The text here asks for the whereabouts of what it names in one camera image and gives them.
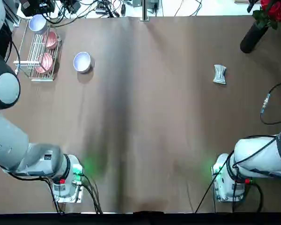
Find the silver sponge cloth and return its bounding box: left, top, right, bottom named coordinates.
left=212, top=64, right=227, bottom=85

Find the aluminium frame post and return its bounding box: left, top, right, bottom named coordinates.
left=141, top=0, right=149, bottom=22

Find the black base cable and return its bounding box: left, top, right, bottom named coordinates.
left=79, top=172, right=104, bottom=214
left=247, top=180, right=264, bottom=213
left=195, top=151, right=235, bottom=214

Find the black electronics box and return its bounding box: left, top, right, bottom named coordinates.
left=21, top=0, right=56, bottom=17

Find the black ribbed vase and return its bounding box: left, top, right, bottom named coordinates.
left=239, top=21, right=270, bottom=54

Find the purple bowl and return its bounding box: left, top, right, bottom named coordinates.
left=73, top=52, right=92, bottom=73
left=28, top=14, right=48, bottom=34

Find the black cable with silver connector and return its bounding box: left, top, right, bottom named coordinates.
left=259, top=78, right=281, bottom=125
left=4, top=35, right=22, bottom=75

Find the red roses bouquet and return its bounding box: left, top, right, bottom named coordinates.
left=251, top=0, right=281, bottom=30

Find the pink bowl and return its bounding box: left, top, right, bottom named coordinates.
left=35, top=52, right=54, bottom=74
left=42, top=31, right=59, bottom=50

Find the wire dish rack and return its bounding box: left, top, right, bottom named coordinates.
left=13, top=20, right=63, bottom=82

